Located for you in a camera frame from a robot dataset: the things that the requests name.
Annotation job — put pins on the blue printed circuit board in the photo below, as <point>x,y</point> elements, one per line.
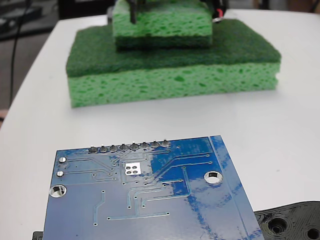
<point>150,212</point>

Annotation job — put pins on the black background device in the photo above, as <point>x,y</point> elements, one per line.
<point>17,22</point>

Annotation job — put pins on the black background cabinet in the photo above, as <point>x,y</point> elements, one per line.
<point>82,8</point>

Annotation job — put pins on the small green sponge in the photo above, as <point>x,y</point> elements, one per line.
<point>170,25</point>

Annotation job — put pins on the black 3D printed bracket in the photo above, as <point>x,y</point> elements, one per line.
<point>287,220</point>

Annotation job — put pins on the large green sponge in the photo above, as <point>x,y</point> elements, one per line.
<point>162,82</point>

